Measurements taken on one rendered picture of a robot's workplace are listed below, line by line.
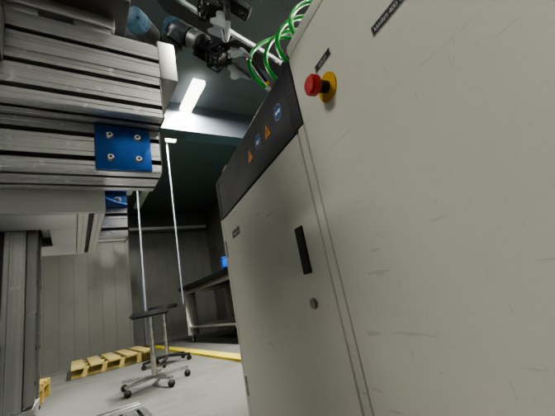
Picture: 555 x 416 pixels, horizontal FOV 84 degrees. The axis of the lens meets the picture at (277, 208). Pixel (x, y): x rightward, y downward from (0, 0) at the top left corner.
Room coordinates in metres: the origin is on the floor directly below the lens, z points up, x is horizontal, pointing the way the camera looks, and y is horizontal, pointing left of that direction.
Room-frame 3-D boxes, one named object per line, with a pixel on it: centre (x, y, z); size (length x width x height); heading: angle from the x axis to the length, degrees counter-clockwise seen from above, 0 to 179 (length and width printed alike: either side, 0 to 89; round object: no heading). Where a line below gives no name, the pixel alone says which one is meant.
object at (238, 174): (0.89, 0.05, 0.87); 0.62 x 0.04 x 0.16; 27
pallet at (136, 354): (4.47, 2.62, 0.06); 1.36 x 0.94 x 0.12; 33
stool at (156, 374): (2.55, 1.14, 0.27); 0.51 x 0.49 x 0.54; 32
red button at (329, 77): (0.47, -0.11, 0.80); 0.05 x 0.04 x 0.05; 27
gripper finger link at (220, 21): (0.73, 0.06, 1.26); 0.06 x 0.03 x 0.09; 117
